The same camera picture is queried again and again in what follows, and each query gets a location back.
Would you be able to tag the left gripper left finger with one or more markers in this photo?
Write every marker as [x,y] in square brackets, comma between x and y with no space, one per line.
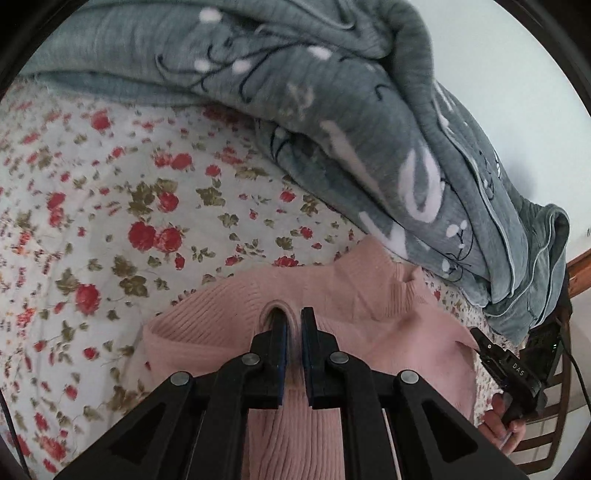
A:
[193,427]

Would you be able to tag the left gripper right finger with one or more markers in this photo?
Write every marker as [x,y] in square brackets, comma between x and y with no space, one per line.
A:
[393,426]

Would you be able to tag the pink knit sweater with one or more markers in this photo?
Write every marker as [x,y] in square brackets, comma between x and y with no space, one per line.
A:
[379,310]

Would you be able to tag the person's right hand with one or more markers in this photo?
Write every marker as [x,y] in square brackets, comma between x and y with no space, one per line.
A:
[506,439]

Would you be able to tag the floral bed sheet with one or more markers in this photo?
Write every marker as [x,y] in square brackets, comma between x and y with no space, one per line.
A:
[111,213]

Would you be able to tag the grey floral blanket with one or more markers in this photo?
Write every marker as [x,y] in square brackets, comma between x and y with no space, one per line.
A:
[344,98]

